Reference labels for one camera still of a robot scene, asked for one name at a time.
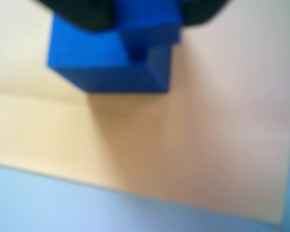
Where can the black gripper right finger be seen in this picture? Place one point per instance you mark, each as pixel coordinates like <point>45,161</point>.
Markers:
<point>200,10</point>

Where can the tiny blue cube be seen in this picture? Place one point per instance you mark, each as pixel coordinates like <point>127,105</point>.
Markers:
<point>149,29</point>

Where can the small blue cube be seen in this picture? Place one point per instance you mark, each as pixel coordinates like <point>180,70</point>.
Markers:
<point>87,62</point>

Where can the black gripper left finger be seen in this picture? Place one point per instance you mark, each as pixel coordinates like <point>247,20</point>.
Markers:
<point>82,13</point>

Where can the orange paper square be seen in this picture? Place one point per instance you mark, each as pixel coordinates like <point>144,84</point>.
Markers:
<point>183,145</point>

